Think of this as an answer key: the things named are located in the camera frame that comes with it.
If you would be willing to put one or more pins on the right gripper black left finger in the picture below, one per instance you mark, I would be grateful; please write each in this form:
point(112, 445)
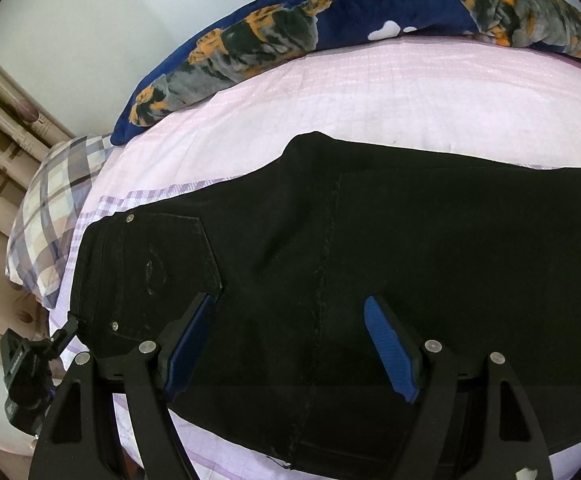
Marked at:
point(181, 345)

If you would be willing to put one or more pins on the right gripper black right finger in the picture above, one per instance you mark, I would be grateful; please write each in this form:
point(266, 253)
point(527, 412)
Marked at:
point(408, 365)

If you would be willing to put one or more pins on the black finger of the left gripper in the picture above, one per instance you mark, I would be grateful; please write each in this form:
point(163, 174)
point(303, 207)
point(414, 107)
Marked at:
point(62, 337)

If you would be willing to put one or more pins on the black pants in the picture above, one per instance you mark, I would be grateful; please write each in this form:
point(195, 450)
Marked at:
point(478, 255)

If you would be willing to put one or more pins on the plaid checkered pillow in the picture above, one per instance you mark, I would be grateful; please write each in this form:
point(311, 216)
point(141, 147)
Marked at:
point(38, 247)

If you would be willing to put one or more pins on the beige patterned curtain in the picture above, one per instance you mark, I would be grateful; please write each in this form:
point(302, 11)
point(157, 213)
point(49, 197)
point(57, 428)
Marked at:
point(5, 185)

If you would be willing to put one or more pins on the pink and purple bedsheet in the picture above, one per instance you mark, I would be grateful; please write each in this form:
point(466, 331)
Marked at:
point(432, 94)

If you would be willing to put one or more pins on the navy blue dog-print blanket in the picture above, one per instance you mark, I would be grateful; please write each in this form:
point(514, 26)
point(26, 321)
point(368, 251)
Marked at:
point(268, 33)

